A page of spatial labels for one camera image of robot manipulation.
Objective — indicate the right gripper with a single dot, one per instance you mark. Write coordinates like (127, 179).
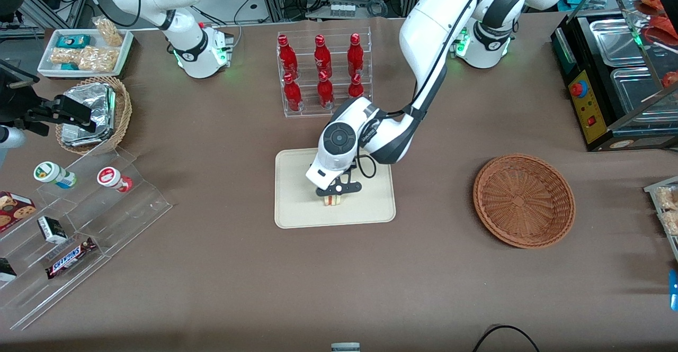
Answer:
(38, 115)

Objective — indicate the triangular sandwich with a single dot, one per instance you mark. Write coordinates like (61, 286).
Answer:
(332, 201)

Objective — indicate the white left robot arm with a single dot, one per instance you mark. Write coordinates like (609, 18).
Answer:
(439, 29)

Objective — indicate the cream rectangular tray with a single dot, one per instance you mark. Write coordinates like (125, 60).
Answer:
(371, 204)

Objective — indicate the tan wicker basket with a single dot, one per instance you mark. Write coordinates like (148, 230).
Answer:
(123, 114)

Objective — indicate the white rectangular snack tray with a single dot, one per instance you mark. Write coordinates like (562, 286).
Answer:
(47, 69)

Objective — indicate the brown round wicker basket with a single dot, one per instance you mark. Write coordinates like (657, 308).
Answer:
(522, 201)

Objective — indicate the grey tray with snacks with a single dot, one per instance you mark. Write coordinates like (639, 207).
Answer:
(657, 185)

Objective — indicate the foil wrapped package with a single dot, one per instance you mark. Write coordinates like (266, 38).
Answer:
(100, 136)
(98, 100)

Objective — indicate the green cap yogurt bottle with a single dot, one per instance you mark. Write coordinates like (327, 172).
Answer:
(53, 174)

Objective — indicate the clear bag of nuts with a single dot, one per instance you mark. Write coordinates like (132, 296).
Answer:
(63, 55)
(108, 32)
(98, 59)

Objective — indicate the red cap yogurt bottle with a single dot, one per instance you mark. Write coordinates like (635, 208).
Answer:
(113, 178)

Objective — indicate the teal snack box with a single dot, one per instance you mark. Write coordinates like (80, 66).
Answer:
(73, 41)

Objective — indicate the red cola bottle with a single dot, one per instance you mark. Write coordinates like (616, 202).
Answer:
(356, 87)
(355, 55)
(292, 95)
(325, 92)
(287, 58)
(322, 56)

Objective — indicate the clear acrylic stepped shelf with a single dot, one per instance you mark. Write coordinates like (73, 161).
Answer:
(122, 214)

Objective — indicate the red cookie box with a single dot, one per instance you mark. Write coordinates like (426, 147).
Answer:
(13, 209)

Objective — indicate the small black white box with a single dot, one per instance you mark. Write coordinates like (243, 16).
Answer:
(51, 229)

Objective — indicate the clear acrylic bottle rack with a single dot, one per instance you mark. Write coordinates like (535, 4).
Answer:
(365, 61)

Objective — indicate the snickers chocolate bar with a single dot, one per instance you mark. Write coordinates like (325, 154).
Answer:
(70, 257)

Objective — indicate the grey white cylinder object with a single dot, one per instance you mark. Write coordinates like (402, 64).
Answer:
(345, 348)

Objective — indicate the black snack pack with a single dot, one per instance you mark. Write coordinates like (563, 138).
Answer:
(5, 270)

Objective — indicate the small white vial pack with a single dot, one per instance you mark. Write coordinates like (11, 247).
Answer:
(343, 9)

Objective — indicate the black food warmer appliance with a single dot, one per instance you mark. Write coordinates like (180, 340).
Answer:
(588, 108)

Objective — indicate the steel warmer pan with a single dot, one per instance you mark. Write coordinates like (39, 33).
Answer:
(635, 95)
(614, 42)

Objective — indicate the clear snack packet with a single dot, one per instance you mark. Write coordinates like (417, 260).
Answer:
(671, 223)
(668, 198)

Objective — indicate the blue object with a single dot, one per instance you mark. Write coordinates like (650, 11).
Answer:
(674, 291)

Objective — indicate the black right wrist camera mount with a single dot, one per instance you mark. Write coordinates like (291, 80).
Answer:
(18, 92)

